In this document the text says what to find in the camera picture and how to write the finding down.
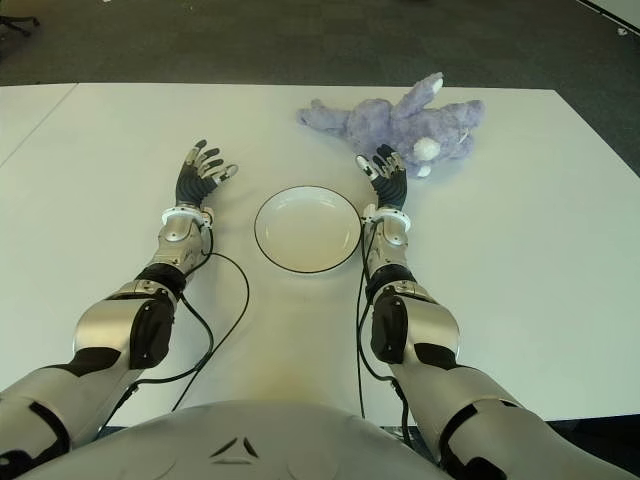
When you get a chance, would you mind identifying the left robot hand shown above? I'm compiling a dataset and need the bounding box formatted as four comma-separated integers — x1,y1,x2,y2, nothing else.
173,139,240,209

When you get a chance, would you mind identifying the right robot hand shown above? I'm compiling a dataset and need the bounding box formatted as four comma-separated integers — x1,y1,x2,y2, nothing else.
354,143,410,211

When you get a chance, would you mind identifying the purple plush bunny doll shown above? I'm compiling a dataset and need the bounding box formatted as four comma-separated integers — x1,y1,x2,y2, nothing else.
295,72,487,179

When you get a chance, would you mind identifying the white plate black rim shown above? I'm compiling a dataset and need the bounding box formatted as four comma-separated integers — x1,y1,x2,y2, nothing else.
253,185,362,275

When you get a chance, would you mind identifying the black office chair base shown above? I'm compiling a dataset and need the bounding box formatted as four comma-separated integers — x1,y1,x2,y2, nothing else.
0,14,41,31

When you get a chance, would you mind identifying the grey robot torso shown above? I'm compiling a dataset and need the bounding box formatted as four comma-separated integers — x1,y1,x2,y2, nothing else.
29,398,451,480

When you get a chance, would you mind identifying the white panel corner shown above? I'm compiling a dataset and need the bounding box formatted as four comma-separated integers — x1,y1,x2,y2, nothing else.
577,0,640,26

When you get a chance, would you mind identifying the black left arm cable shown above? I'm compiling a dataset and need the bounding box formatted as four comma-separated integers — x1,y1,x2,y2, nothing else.
97,222,251,436

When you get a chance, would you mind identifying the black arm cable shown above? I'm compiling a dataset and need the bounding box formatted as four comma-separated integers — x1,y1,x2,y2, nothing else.
355,219,416,451
97,222,251,436

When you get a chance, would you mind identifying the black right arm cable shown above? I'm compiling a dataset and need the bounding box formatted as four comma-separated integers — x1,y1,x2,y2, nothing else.
355,219,416,451

